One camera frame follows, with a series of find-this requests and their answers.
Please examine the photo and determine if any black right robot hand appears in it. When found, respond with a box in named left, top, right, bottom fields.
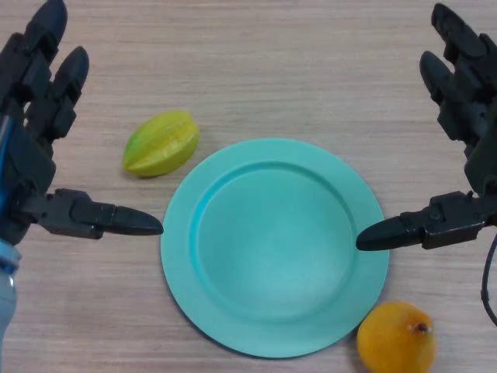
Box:
left=356, top=2, right=497, bottom=253

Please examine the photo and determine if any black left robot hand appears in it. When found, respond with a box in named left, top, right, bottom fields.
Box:
left=0, top=0, right=165, bottom=246

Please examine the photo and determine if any yellow green starfruit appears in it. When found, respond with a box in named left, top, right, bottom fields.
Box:
left=122, top=110, right=200, bottom=179

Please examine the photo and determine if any teal green round plate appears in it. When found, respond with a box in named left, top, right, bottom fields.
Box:
left=160, top=138, right=390, bottom=359

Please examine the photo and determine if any orange round fruit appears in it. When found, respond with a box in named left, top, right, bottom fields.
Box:
left=356, top=301, right=438, bottom=373

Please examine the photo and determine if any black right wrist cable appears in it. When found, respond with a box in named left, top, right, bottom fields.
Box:
left=479, top=228, right=497, bottom=326

